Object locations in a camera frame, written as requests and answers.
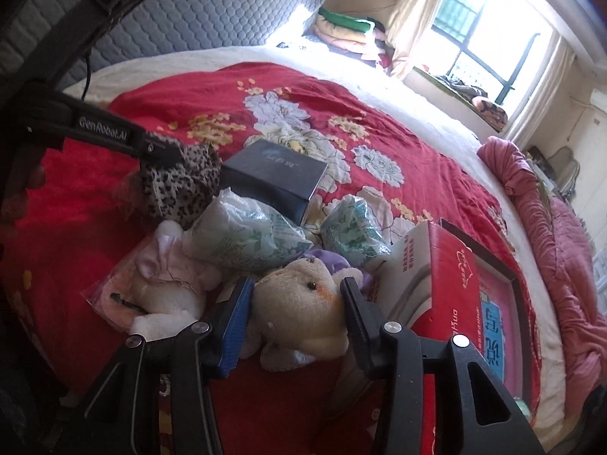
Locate dark square gift box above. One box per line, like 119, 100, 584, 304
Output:
220, 139, 329, 226

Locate grey shallow box pink bottom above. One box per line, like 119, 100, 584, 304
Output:
439, 218, 533, 401

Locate leopard print cloth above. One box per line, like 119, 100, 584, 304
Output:
135, 143, 222, 229

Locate stack of folded blankets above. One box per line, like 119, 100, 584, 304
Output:
314, 6, 395, 66

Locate pink quilt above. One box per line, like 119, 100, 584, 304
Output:
476, 136, 607, 411

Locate curvy vanity mirror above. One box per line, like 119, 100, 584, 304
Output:
551, 146, 582, 191

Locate beige plush toy orange cheeks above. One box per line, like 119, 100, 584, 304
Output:
248, 258, 365, 373

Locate small white tissue packet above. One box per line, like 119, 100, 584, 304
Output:
321, 194, 393, 272

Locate person's left hand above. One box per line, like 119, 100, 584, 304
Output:
0, 158, 48, 228

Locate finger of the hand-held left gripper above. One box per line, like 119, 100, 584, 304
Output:
140, 131, 184, 165

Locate black cable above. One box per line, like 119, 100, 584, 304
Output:
83, 50, 94, 101

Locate white plush rabbit pink dress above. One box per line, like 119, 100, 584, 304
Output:
130, 220, 225, 338

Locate red floral blanket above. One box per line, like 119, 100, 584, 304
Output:
0, 61, 542, 455

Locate dark crumpled clothes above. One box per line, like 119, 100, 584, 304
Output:
435, 74, 487, 101

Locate barred window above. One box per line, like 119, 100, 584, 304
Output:
426, 0, 542, 105

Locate pink puff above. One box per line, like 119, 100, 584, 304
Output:
80, 251, 159, 338

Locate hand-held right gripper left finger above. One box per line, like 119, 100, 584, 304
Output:
61, 277, 257, 455

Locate grey quilted headboard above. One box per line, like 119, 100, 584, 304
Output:
0, 0, 329, 93

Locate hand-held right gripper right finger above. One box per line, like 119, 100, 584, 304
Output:
340, 276, 546, 455

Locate large white tissue packet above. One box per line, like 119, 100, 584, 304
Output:
184, 188, 315, 278

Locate bed with cream sheet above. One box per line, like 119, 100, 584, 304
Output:
61, 40, 570, 437

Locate patterned pillow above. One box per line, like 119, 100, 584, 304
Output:
471, 96, 509, 132

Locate cream curtain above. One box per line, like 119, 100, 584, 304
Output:
388, 0, 457, 80
506, 33, 576, 152

